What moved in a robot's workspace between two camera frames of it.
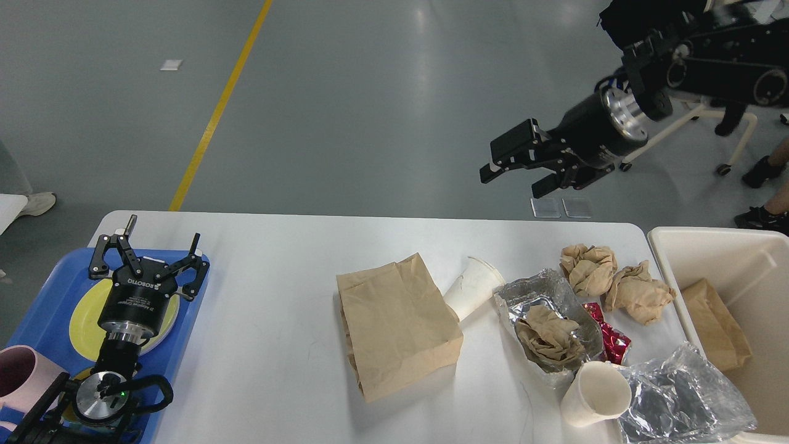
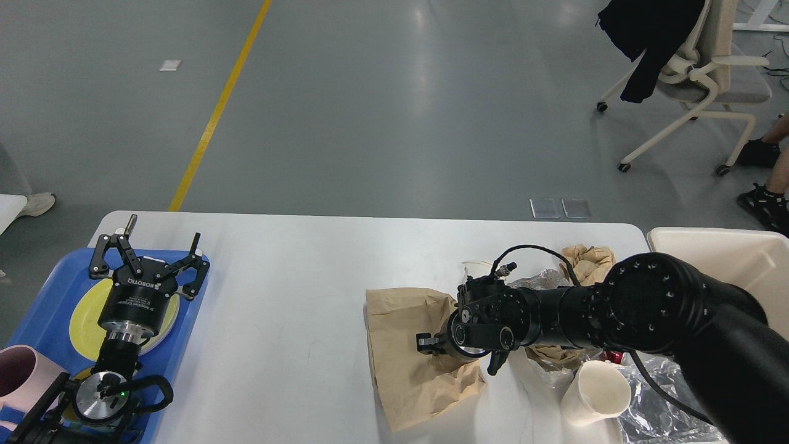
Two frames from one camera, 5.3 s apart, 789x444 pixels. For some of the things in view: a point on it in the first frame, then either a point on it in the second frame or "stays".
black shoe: x=762 y=171 -> x=759 y=153
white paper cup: x=599 y=393 stays
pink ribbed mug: x=26 y=379 stays
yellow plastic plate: x=87 y=335 stays
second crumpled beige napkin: x=590 y=271 stays
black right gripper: x=588 y=137 -> x=464 y=331
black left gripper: x=137 y=304 stays
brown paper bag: x=397 y=325 -> x=410 y=385
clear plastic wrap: x=679 y=398 stays
